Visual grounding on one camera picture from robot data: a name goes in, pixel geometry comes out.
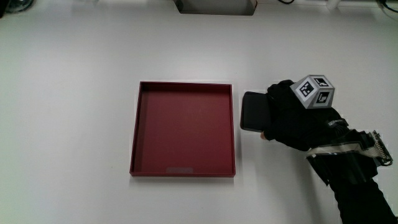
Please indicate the person's right hand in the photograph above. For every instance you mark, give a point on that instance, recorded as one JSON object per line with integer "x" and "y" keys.
{"x": 292, "y": 124}

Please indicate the black battery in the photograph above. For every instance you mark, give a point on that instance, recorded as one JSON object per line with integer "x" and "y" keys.
{"x": 255, "y": 112}

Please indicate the person's right forearm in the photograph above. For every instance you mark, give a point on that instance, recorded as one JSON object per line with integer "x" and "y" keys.
{"x": 357, "y": 186}

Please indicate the white desk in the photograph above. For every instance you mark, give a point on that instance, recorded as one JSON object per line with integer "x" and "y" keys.
{"x": 68, "y": 93}

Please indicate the red square tray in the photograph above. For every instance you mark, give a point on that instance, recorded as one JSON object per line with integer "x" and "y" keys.
{"x": 186, "y": 127}

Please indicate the grey box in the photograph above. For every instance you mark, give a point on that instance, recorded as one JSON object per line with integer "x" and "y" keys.
{"x": 214, "y": 7}

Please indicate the dark round object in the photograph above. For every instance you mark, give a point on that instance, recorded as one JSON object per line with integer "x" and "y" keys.
{"x": 17, "y": 4}

